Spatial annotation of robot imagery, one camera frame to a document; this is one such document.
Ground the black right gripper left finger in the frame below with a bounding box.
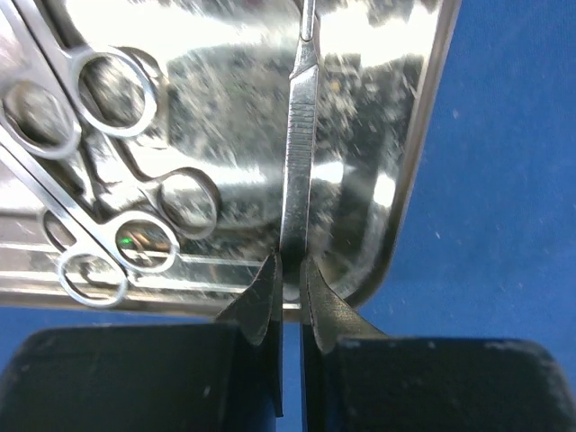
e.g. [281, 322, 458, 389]
[1, 252, 283, 431]

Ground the steel hemostat clamp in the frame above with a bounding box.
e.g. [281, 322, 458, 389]
[1, 143, 179, 309]
[79, 129, 221, 239]

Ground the steel instrument tray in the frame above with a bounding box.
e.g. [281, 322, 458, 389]
[1, 1, 460, 316]

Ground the blue surgical cloth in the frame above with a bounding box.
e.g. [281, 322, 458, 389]
[1, 1, 575, 431]

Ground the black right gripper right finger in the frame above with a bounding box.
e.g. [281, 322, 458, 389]
[300, 257, 575, 431]

